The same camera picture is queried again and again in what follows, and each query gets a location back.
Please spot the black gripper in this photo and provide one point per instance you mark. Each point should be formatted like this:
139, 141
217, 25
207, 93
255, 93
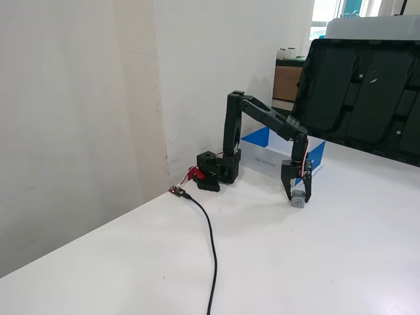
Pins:
291, 168

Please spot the gray block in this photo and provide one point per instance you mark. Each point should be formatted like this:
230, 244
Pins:
298, 201

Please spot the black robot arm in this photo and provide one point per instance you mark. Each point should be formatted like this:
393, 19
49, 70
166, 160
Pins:
233, 124

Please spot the white and blue cardboard box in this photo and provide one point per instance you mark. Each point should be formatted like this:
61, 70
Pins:
262, 157

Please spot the black plastic moulded tray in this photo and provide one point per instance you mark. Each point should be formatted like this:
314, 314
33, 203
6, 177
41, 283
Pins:
328, 92

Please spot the small controller board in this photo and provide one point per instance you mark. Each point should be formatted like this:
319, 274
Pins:
177, 191

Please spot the white cup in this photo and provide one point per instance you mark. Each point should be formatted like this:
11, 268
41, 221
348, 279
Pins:
291, 53
282, 53

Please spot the white plastic container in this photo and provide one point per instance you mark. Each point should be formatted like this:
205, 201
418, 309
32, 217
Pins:
377, 28

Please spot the window with white frame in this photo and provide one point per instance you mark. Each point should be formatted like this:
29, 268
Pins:
323, 10

